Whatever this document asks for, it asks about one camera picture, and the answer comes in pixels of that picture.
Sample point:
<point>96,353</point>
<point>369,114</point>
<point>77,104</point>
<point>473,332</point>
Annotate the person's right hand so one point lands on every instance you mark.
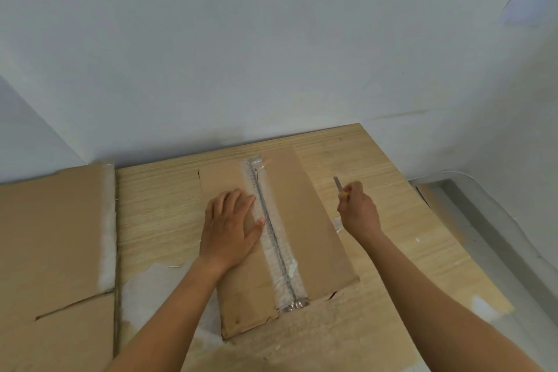
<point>362,215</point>

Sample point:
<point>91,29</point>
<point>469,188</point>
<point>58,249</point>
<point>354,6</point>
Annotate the person's left hand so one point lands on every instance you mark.
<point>226,232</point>

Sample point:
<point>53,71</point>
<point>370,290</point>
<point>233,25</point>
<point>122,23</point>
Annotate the yellow utility knife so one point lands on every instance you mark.
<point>338,184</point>

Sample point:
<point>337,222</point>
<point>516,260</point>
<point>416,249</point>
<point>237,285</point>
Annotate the person's left forearm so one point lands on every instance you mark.
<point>165,319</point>

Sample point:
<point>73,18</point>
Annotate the person's right forearm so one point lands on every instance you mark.
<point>436,310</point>

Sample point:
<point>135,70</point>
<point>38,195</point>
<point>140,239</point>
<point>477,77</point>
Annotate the light wooden table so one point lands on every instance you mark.
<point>152,210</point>

